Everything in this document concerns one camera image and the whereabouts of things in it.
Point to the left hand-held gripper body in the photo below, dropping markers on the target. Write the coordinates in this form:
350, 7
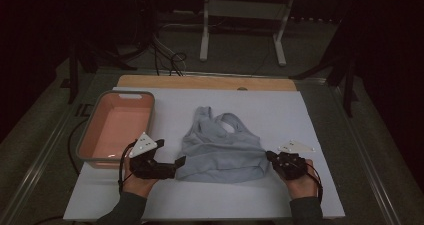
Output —
150, 170

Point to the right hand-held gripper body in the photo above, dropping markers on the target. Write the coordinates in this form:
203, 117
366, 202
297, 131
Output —
291, 166

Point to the light blue tank top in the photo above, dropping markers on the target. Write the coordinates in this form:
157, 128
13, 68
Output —
220, 151

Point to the pink basin with grey rim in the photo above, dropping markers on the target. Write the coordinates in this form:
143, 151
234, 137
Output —
116, 128

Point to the person's left hand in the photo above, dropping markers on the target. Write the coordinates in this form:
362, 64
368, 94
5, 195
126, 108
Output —
138, 185

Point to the person's right hand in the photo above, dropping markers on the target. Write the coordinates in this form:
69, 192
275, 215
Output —
303, 186

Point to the white table cover sheet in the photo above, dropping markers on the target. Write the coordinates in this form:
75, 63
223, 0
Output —
233, 198

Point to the black tripod stand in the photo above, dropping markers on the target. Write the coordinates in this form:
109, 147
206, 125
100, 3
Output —
73, 78
349, 95

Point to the white metal stand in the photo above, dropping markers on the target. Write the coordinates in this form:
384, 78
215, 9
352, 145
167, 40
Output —
246, 9

